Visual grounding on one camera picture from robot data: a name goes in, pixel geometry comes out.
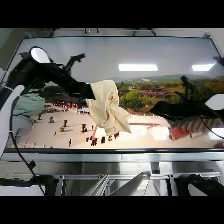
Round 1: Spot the silver frame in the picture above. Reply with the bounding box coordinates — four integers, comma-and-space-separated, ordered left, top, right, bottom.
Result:
0, 151, 224, 197

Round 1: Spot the cream shirt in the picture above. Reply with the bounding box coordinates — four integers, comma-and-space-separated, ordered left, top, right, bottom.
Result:
85, 79, 132, 136

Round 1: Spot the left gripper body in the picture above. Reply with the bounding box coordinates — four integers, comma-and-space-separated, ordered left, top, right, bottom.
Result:
70, 79, 98, 107

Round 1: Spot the black cable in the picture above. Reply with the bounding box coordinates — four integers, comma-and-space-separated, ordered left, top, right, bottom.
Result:
8, 96, 46, 196
199, 115, 224, 140

